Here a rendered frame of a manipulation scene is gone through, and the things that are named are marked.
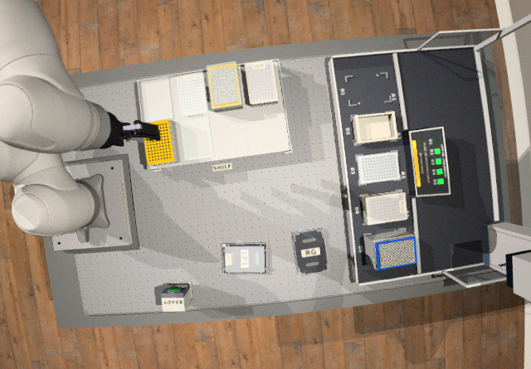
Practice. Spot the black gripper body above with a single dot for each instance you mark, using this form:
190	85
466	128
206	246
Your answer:
116	131

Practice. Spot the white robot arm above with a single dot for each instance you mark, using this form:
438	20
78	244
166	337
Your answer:
43	111

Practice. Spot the dark grey rectangular nest labelled rg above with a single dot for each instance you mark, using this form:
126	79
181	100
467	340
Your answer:
310	251

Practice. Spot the clear plastic lid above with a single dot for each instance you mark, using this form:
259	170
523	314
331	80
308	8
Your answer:
224	85
197	137
158	99

